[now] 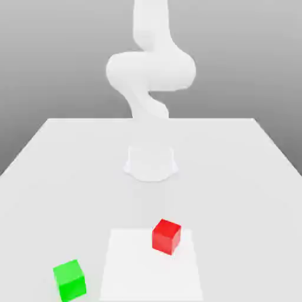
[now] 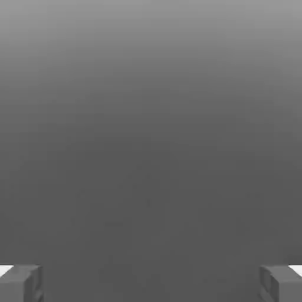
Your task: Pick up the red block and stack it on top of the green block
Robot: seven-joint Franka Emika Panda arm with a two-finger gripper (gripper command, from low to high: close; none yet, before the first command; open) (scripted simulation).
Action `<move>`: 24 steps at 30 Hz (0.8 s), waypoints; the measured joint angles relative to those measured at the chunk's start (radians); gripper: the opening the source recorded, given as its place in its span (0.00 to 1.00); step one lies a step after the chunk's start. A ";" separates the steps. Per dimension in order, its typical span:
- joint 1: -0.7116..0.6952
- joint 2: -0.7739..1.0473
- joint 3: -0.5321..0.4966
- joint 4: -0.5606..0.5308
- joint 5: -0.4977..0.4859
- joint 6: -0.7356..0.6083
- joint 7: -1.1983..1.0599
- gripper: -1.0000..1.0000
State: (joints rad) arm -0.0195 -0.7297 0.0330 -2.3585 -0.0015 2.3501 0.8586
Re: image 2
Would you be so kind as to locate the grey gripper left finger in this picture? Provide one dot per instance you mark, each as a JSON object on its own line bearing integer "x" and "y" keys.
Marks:
{"x": 18, "y": 284}

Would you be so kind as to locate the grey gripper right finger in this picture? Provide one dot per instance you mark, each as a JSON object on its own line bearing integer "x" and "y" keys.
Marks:
{"x": 283, "y": 284}

